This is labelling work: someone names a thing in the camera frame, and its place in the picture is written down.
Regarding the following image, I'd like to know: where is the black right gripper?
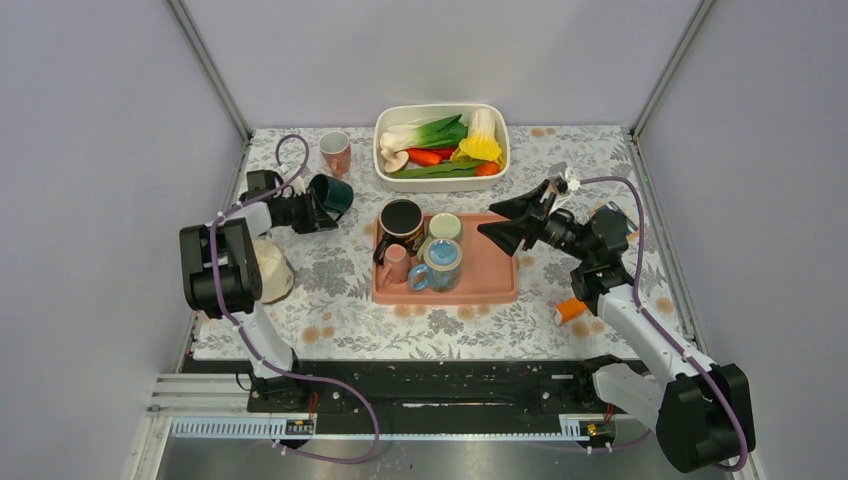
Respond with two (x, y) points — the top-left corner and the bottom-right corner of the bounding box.
(478, 179), (595, 263)

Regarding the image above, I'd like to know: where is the dark teal mug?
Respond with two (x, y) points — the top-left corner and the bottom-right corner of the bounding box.
(309, 174), (354, 221)

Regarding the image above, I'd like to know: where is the large pink mug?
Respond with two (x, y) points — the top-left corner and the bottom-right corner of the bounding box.
(318, 131), (352, 178)

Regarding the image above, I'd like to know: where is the blue patterned mug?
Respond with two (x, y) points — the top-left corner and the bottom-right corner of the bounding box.
(408, 239), (463, 293)

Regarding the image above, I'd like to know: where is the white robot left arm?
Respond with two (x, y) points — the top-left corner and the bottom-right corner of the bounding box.
(179, 170), (354, 411)

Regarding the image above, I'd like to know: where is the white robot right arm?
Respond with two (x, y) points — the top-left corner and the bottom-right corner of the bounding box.
(478, 180), (756, 473)

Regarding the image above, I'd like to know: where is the light green mug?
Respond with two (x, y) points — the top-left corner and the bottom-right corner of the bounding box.
(417, 213), (463, 262)

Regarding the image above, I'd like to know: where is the black mug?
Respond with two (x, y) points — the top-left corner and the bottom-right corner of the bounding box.
(372, 199), (425, 265)

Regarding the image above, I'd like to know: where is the small pink mug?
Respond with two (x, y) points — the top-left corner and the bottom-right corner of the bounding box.
(376, 244), (412, 287)

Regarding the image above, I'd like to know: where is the pink rectangular tray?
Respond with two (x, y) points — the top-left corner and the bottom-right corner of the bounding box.
(371, 213), (518, 306)

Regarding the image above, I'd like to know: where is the yellow napa cabbage toy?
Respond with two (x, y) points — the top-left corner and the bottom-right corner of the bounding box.
(449, 108), (506, 169)

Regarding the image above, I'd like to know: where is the floral tablecloth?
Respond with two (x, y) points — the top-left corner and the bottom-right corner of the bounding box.
(266, 125), (638, 360)

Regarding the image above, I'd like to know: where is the mushroom toy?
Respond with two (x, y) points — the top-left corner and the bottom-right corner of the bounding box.
(380, 148), (409, 175)

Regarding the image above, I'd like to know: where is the orange white marker box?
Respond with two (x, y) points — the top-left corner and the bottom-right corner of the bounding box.
(556, 298), (587, 324)

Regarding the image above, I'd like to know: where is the green bok choy toy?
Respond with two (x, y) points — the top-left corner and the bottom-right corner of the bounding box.
(378, 115), (468, 152)

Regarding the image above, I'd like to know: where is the orange blue box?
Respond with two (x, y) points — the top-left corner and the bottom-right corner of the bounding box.
(594, 201), (640, 241)

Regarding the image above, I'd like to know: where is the white rectangular basin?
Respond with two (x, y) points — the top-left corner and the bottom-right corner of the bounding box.
(373, 103), (511, 193)

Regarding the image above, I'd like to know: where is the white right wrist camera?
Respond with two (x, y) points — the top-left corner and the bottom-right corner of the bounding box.
(547, 161), (581, 200)

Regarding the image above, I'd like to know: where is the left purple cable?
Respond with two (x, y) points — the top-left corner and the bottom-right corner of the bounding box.
(207, 134), (381, 465)

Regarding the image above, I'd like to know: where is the purple cable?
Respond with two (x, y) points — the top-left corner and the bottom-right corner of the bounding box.
(576, 176), (750, 473)
(207, 134), (381, 465)

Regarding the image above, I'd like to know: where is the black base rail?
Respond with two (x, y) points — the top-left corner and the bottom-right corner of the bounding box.
(189, 360), (618, 437)

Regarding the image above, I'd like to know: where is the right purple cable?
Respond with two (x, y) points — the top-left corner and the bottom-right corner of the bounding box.
(576, 176), (750, 473)

